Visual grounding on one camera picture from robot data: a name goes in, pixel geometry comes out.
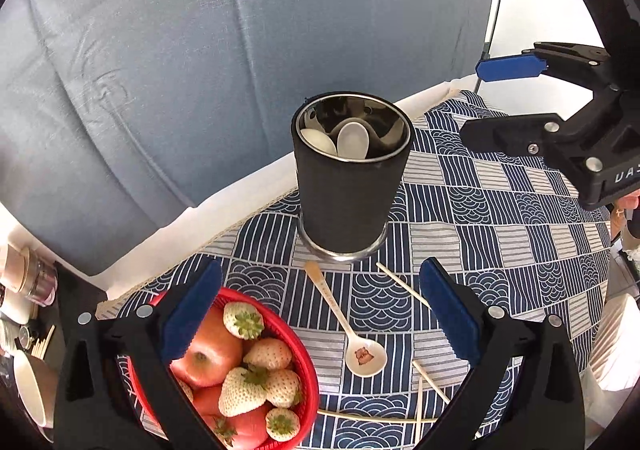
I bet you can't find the red apple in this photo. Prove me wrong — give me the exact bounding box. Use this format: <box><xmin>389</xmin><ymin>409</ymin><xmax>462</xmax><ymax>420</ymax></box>
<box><xmin>170</xmin><ymin>306</ymin><xmax>243</xmax><ymax>388</ymax></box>
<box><xmin>193</xmin><ymin>385</ymin><xmax>270</xmax><ymax>450</ymax></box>

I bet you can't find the black side shelf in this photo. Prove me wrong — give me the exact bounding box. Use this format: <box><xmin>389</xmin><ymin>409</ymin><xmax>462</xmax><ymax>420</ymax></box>
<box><xmin>0</xmin><ymin>261</ymin><xmax>109</xmax><ymax>450</ymax></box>

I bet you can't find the large white ceramic spoon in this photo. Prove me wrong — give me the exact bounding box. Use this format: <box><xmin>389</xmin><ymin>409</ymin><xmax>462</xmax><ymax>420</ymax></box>
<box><xmin>336</xmin><ymin>122</ymin><xmax>370</xmax><ymax>160</ymax></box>

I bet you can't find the blue patterned tablecloth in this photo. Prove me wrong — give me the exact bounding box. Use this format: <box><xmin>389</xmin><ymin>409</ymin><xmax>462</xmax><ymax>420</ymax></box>
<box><xmin>108</xmin><ymin>91</ymin><xmax>611</xmax><ymax>449</ymax></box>

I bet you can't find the black utensil holder cup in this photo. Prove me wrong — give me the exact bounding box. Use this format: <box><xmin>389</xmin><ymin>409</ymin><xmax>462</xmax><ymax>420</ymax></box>
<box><xmin>291</xmin><ymin>92</ymin><xmax>414</xmax><ymax>262</ymax></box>

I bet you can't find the grey backdrop cloth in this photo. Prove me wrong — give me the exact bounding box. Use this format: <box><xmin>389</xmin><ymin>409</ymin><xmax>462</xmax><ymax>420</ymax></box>
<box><xmin>1</xmin><ymin>0</ymin><xmax>490</xmax><ymax>276</ymax></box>

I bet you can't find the beige mug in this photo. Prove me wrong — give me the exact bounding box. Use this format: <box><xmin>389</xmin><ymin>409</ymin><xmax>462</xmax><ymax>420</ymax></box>
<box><xmin>13</xmin><ymin>350</ymin><xmax>58</xmax><ymax>428</ymax></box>

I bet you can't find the small white cartoon spoon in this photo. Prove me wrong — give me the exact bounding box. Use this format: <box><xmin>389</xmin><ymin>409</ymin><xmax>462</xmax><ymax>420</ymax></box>
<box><xmin>305</xmin><ymin>261</ymin><xmax>387</xmax><ymax>378</ymax></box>

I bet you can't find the red fruit basket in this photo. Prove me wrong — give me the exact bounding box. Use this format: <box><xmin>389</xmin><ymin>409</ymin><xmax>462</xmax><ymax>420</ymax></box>
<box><xmin>127</xmin><ymin>287</ymin><xmax>321</xmax><ymax>450</ymax></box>

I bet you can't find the right hand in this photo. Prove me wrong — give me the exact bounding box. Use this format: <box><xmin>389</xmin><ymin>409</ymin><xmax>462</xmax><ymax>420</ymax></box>
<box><xmin>610</xmin><ymin>189</ymin><xmax>640</xmax><ymax>239</ymax></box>

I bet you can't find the glass jar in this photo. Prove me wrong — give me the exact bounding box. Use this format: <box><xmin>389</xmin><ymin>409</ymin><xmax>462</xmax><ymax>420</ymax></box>
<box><xmin>18</xmin><ymin>248</ymin><xmax>58</xmax><ymax>307</ymax></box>

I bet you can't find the white strawberry near rim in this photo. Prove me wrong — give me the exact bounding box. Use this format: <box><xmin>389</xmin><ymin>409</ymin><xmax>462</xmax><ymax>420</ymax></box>
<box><xmin>222</xmin><ymin>302</ymin><xmax>265</xmax><ymax>340</ymax></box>

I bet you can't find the wooden chopstick crossing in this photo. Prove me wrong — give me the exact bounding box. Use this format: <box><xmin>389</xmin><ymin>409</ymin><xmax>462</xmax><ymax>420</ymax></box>
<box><xmin>317</xmin><ymin>409</ymin><xmax>438</xmax><ymax>425</ymax></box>

